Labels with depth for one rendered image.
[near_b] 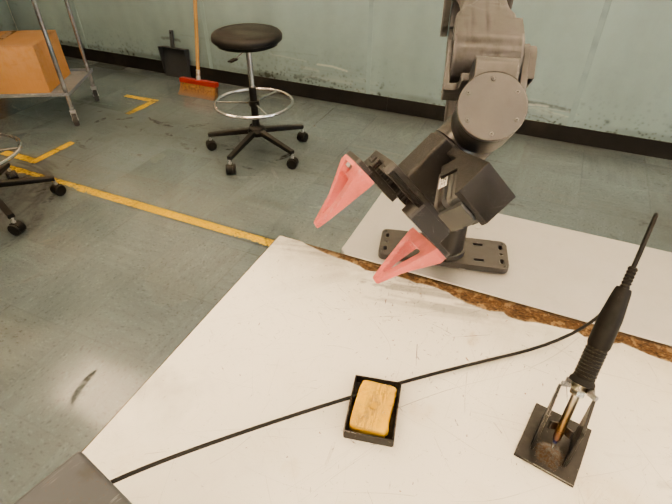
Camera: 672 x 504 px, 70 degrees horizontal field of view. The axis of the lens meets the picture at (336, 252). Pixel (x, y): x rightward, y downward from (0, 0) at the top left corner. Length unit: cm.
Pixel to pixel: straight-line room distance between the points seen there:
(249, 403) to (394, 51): 276
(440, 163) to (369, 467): 32
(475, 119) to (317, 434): 36
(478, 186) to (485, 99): 7
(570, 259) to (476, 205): 44
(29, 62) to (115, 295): 182
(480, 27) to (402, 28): 258
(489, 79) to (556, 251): 46
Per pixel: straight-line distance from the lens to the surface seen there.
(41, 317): 200
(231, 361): 63
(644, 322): 79
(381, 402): 57
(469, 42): 53
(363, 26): 320
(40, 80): 344
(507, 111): 44
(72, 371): 176
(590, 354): 55
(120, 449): 60
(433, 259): 52
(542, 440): 60
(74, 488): 48
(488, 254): 79
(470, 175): 42
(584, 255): 87
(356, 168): 46
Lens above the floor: 123
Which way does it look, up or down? 38 degrees down
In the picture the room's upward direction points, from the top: straight up
